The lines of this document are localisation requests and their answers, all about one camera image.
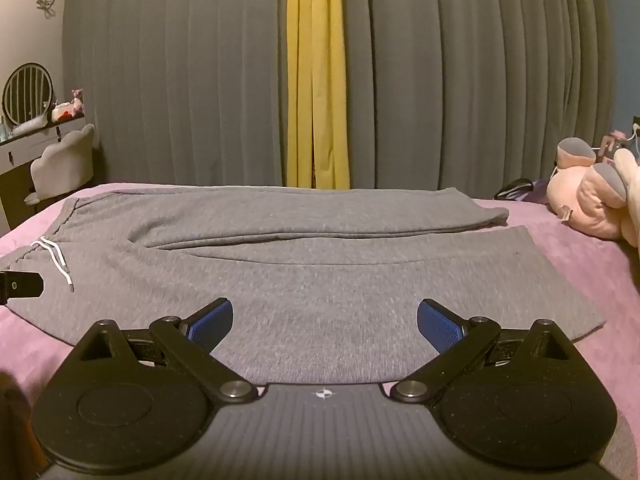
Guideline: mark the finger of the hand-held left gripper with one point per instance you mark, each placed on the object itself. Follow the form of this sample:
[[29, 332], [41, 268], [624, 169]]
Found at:
[[20, 286]]

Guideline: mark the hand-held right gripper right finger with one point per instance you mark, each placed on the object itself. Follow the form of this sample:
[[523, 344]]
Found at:
[[440, 327]]

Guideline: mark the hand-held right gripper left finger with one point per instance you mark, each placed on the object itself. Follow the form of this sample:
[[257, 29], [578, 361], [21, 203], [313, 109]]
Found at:
[[212, 324]]

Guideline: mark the grey pants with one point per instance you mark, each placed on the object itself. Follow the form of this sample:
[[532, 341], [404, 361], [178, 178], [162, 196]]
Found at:
[[310, 280]]

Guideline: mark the white chair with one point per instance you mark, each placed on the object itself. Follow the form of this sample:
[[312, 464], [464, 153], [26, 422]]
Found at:
[[62, 160]]

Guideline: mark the dressing table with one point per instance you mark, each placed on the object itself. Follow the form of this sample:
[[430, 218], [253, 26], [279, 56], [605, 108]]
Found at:
[[22, 150]]

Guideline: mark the pink bed blanket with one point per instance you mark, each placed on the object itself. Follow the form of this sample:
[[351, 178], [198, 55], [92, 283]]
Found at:
[[575, 270]]

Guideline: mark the black object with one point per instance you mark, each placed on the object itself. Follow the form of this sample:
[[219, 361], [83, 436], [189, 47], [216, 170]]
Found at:
[[512, 189]]

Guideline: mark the white cloth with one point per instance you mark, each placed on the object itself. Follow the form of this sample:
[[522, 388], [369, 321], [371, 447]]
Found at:
[[30, 124]]

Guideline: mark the purple cloth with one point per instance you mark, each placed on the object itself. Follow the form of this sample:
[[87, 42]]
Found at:
[[540, 191]]

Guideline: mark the small white red object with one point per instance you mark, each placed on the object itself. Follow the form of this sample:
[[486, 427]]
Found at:
[[61, 111]]

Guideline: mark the round mirror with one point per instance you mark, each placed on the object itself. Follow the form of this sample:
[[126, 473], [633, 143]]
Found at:
[[26, 95]]

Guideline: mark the small pink plush toy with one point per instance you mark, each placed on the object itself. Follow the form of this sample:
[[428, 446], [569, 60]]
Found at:
[[77, 102]]

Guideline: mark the large pink plush toy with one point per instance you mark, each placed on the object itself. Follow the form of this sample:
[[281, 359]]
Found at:
[[585, 195]]

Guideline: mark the small pink device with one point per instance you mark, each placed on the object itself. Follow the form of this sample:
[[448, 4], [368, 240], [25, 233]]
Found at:
[[611, 146]]

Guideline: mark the grey curtain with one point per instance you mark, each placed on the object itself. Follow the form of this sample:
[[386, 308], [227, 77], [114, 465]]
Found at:
[[175, 70], [475, 70]]

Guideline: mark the yellow curtain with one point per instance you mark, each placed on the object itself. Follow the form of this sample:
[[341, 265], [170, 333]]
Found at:
[[316, 70]]

